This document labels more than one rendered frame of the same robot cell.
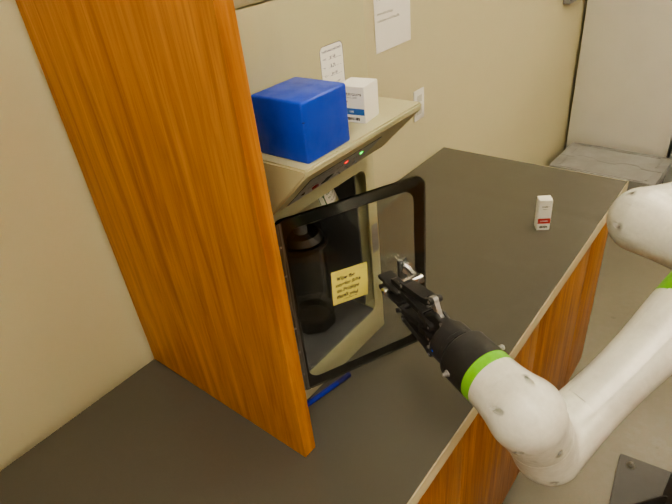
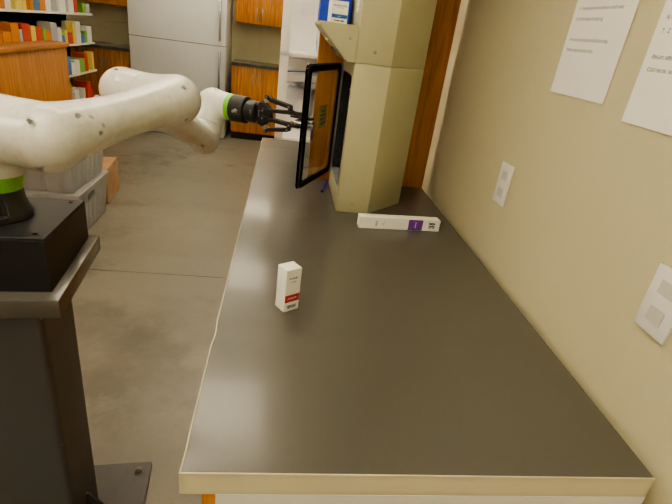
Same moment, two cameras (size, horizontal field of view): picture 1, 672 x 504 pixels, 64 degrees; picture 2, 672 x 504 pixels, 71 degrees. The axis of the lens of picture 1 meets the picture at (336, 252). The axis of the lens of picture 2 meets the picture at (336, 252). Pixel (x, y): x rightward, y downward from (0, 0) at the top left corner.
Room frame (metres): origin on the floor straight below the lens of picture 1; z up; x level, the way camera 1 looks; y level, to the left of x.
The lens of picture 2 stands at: (1.98, -1.23, 1.49)
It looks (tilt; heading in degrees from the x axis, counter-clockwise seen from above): 25 degrees down; 130
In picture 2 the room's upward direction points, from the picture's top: 8 degrees clockwise
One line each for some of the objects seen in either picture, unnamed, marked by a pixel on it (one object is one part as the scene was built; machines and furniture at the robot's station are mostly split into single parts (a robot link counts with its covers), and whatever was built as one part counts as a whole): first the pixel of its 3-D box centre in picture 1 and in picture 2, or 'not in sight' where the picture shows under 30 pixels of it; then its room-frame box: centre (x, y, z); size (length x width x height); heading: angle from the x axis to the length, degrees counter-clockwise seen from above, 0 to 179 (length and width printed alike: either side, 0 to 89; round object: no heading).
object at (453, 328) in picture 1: (444, 335); (260, 112); (0.66, -0.16, 1.20); 0.09 x 0.07 x 0.08; 23
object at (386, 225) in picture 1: (359, 288); (319, 124); (0.83, -0.04, 1.19); 0.30 x 0.01 x 0.40; 113
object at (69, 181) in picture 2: not in sight; (61, 155); (-1.47, -0.13, 0.49); 0.60 x 0.42 x 0.33; 138
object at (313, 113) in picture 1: (301, 118); (334, 8); (0.78, 0.03, 1.56); 0.10 x 0.10 x 0.09; 48
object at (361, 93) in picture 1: (358, 100); (337, 12); (0.88, -0.07, 1.54); 0.05 x 0.05 x 0.06; 56
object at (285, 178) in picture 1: (344, 155); (333, 40); (0.85, -0.03, 1.46); 0.32 x 0.11 x 0.10; 138
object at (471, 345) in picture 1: (474, 361); (240, 109); (0.59, -0.20, 1.20); 0.12 x 0.06 x 0.09; 113
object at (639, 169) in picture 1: (605, 185); not in sight; (2.95, -1.74, 0.17); 0.60 x 0.42 x 0.33; 46
